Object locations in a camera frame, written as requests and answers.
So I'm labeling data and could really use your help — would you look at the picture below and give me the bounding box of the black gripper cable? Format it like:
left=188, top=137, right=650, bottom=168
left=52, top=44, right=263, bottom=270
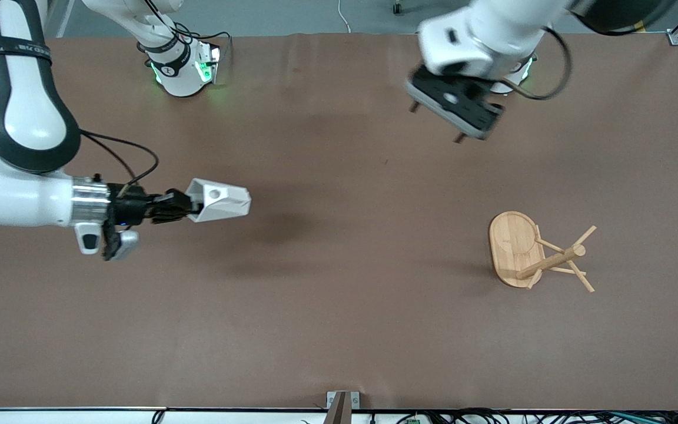
left=495, top=26, right=573, bottom=101
left=79, top=130, right=159, bottom=187

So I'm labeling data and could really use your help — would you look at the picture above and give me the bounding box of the black cable tangle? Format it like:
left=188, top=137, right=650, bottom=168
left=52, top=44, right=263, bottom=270
left=368, top=408, right=678, bottom=424

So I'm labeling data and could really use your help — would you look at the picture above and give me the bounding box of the black right arm base cable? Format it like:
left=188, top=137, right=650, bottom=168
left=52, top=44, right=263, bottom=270
left=171, top=22, right=232, bottom=62

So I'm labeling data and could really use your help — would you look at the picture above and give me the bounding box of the white faceted cup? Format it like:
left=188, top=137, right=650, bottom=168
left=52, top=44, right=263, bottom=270
left=186, top=178, right=252, bottom=223

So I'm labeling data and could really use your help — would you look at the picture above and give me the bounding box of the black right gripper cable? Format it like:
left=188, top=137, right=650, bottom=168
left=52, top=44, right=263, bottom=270
left=79, top=130, right=159, bottom=187

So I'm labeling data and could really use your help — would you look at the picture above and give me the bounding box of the wooden cup rack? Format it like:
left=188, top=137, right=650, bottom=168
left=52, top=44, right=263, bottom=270
left=488, top=211, right=597, bottom=293

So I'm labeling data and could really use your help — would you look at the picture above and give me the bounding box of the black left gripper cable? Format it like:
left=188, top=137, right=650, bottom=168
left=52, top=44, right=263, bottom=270
left=495, top=26, right=573, bottom=101

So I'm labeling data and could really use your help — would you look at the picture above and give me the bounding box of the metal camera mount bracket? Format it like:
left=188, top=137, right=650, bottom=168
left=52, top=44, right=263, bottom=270
left=324, top=391, right=361, bottom=424

